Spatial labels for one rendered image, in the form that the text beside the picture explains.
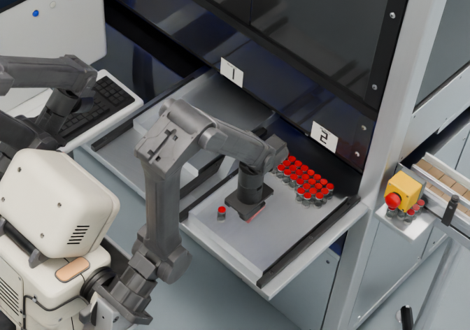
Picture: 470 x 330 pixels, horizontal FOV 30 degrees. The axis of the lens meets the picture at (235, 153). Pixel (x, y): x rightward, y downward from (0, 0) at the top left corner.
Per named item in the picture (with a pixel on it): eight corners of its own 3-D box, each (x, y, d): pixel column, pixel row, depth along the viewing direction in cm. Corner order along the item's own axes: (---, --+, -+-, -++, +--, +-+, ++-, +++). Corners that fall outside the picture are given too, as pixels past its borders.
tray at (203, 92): (216, 72, 268) (217, 63, 265) (280, 117, 257) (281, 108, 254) (133, 128, 250) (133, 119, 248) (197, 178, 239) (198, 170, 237)
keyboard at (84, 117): (106, 77, 274) (105, 71, 272) (136, 101, 268) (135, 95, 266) (-2, 140, 254) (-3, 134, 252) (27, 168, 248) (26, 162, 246)
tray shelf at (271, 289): (204, 68, 271) (204, 63, 270) (385, 196, 242) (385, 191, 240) (84, 147, 247) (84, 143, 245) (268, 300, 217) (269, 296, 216)
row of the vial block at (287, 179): (273, 169, 243) (275, 158, 240) (322, 205, 236) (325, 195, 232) (268, 173, 242) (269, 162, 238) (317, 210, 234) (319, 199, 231)
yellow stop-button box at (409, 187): (399, 183, 232) (404, 165, 227) (421, 198, 229) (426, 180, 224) (381, 198, 228) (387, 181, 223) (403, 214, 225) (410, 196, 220)
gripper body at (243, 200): (274, 195, 202) (276, 175, 196) (243, 220, 197) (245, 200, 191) (253, 180, 205) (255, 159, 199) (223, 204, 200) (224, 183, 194)
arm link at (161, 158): (122, 134, 146) (166, 168, 143) (178, 88, 152) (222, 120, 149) (131, 261, 182) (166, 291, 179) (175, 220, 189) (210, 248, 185)
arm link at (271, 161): (234, 138, 187) (266, 161, 184) (268, 110, 193) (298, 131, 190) (229, 172, 196) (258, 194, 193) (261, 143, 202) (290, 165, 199)
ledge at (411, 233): (403, 188, 244) (405, 184, 243) (441, 215, 239) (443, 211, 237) (373, 216, 237) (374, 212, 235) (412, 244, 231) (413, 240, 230)
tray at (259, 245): (273, 152, 247) (275, 144, 245) (345, 205, 236) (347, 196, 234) (188, 219, 230) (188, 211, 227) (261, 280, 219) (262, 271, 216)
